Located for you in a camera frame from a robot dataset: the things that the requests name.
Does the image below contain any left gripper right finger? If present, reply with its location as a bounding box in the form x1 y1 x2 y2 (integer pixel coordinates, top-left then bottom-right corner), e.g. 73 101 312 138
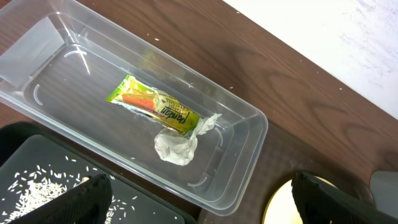
292 172 397 224

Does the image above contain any clear plastic bin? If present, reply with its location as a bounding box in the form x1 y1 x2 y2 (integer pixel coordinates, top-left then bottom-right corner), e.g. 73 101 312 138
1 0 268 216

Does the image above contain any grey dishwasher rack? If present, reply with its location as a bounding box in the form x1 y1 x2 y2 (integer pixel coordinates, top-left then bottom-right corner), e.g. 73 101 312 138
370 171 398 218

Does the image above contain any black plastic bin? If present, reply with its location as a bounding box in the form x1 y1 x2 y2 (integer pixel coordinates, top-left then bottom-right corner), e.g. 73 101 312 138
1 122 195 223

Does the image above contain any brown serving tray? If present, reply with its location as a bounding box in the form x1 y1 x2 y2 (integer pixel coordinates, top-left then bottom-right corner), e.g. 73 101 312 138
197 123 375 224

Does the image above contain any yellow green snack wrapper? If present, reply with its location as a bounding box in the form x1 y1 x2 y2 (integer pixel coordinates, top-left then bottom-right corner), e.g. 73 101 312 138
106 75 201 138

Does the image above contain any yellow plate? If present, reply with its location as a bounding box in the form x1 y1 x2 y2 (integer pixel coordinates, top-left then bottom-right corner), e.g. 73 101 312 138
261 175 338 224

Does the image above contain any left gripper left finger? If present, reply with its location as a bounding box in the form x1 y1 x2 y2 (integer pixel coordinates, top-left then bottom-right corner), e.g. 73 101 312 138
10 174 113 224

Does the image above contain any white napkin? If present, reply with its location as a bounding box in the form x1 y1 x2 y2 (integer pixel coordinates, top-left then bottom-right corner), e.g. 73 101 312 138
154 114 222 166

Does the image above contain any pile of rice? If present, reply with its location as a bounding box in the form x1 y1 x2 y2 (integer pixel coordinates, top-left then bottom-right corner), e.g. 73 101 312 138
1 156 140 224

